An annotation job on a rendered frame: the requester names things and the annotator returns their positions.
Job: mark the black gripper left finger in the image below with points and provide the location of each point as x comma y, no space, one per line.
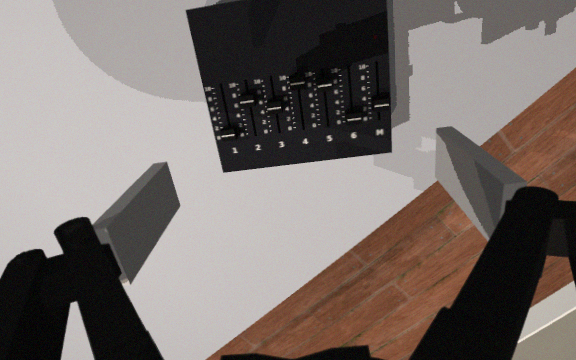
36,291

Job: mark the black lighting desk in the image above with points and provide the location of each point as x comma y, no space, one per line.
264,51

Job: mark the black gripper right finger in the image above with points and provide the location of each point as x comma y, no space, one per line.
486,319

